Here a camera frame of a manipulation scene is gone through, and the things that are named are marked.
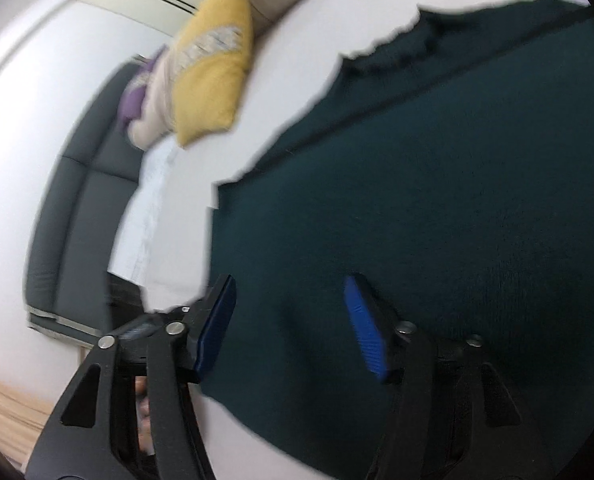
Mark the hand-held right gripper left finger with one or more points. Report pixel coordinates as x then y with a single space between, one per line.
217 325

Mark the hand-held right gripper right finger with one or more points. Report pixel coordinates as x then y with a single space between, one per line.
364 330

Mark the dark green sweater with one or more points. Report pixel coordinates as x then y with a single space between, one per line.
427 185

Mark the white flat pillow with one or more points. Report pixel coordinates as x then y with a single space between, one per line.
142 230

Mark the grey upholstered headboard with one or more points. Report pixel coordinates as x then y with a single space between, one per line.
77 210

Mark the purple cushion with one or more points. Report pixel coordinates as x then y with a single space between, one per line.
129 102

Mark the yellow cushion with patterned band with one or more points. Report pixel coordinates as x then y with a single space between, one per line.
212 70

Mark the white bed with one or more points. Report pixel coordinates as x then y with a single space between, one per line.
297 75

